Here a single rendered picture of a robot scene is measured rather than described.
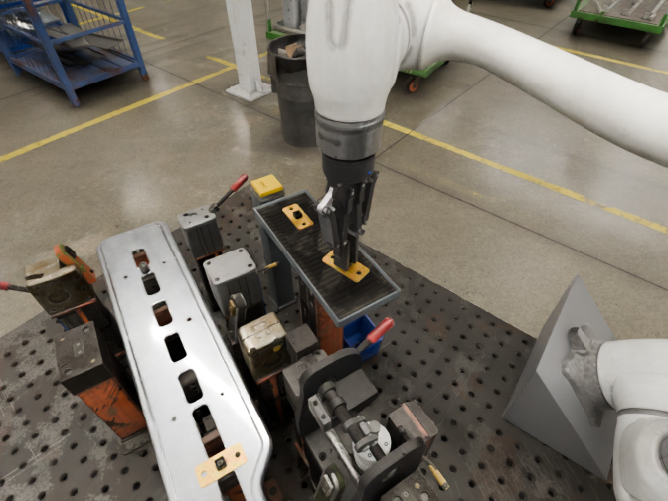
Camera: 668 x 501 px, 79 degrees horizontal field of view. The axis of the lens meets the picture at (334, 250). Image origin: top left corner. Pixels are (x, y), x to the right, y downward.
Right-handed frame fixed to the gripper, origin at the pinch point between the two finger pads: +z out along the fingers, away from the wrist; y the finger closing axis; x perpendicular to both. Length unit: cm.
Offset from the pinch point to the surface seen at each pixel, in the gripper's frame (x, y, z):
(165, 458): -7.4, 40.0, 25.7
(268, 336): -7.3, 14.3, 17.6
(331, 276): -3.4, 0.0, 9.7
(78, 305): -57, 34, 31
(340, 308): 2.8, 4.8, 9.7
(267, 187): -33.9, -11.8, 9.6
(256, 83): -276, -208, 114
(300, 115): -174, -163, 96
